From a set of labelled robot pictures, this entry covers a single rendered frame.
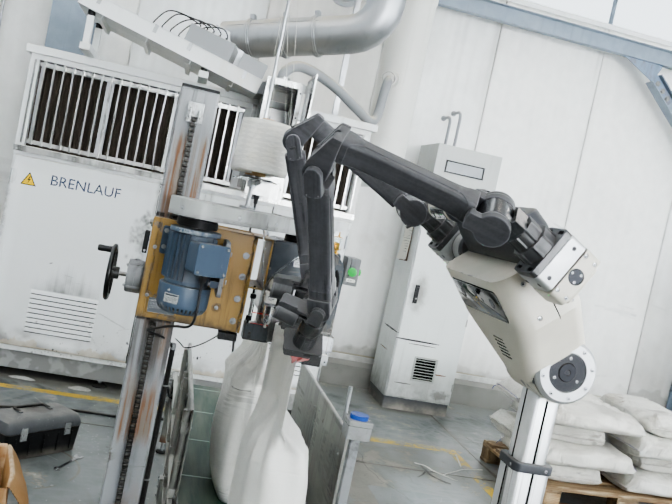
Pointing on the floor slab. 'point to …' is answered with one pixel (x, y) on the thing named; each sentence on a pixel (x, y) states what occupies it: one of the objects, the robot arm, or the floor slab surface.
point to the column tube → (157, 319)
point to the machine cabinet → (113, 213)
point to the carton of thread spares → (11, 476)
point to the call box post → (347, 472)
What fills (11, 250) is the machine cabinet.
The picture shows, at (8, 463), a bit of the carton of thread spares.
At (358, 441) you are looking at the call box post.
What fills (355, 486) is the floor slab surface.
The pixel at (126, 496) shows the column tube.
